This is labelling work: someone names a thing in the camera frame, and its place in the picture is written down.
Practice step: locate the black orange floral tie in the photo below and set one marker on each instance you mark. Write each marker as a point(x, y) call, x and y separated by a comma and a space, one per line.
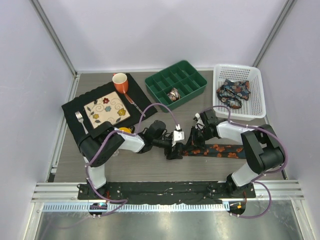
point(232, 151)

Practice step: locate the blue floral tie in basket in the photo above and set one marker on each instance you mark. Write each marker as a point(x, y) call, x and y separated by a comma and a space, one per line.
point(232, 93)

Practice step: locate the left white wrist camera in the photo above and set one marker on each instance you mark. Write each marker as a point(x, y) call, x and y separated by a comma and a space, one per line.
point(178, 135)

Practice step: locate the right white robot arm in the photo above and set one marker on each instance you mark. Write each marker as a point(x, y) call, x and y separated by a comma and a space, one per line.
point(223, 138)

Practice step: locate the clear plastic cup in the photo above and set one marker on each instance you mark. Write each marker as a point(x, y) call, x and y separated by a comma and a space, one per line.
point(116, 153)

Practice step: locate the silver fork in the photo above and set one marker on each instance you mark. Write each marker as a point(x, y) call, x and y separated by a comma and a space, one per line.
point(80, 119)

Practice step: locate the aluminium frame rail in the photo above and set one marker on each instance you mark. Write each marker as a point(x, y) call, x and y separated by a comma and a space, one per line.
point(68, 191)

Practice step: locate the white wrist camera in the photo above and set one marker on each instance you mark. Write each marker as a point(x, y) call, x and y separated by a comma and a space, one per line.
point(178, 135)
point(199, 123)

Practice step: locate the black cloth placemat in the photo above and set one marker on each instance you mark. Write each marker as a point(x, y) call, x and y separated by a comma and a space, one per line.
point(78, 105)

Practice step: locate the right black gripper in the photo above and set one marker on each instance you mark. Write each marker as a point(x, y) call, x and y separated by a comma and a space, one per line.
point(193, 141)

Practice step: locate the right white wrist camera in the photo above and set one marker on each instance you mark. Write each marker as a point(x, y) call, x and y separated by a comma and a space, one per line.
point(199, 123)

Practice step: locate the orange ceramic mug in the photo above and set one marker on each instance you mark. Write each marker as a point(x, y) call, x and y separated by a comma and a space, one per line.
point(120, 81)

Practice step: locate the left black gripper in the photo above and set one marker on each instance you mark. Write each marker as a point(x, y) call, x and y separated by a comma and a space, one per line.
point(175, 153)

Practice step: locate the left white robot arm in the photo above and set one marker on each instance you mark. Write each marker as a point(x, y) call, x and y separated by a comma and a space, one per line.
point(96, 153)

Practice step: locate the white plastic basket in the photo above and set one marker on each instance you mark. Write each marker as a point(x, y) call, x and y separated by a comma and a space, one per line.
point(251, 109)

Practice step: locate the white slotted cable duct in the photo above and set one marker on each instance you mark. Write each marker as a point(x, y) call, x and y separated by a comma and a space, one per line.
point(95, 207)

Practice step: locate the rolled tie in tray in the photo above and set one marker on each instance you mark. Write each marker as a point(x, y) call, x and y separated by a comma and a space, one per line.
point(174, 95)

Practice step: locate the yellow plastic mug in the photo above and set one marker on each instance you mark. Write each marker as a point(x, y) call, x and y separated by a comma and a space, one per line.
point(129, 130)

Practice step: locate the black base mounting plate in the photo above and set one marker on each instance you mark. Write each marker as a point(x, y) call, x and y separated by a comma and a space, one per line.
point(165, 192)

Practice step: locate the green divided organizer tray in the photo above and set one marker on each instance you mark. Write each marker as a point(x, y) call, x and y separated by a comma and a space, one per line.
point(182, 76)

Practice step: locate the square floral ceramic plate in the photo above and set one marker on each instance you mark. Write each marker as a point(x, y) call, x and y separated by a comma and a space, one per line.
point(108, 108)

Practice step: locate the orange handled table knife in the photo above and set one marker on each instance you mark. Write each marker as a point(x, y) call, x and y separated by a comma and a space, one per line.
point(134, 104)

